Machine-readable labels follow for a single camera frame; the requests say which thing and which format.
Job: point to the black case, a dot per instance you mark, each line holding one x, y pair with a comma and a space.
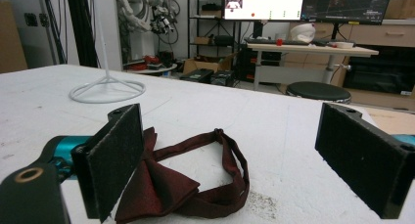
197, 75

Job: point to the black round stool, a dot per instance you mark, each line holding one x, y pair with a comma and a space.
318, 91

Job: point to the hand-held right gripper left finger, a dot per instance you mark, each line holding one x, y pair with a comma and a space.
112, 158

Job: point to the small red cup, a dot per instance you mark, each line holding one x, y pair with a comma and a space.
279, 42

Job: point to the white tape roll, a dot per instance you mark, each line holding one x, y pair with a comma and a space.
344, 44

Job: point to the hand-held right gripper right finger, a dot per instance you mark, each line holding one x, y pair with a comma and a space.
365, 155

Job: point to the wooden drawer cabinet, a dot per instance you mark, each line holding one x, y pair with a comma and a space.
381, 35

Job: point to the light wooden desk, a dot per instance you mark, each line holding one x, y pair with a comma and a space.
310, 54

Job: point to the dark monitor screen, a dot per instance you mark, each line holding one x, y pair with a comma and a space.
345, 4

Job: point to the dark red bow tie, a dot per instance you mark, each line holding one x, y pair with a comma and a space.
169, 181

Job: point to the white monitor screen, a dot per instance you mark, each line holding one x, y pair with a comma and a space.
264, 4

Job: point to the black metal shelf rack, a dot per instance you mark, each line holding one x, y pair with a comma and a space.
212, 25

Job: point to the cardboard box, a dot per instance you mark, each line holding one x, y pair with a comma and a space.
204, 65

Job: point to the white helmet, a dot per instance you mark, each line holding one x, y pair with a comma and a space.
303, 32

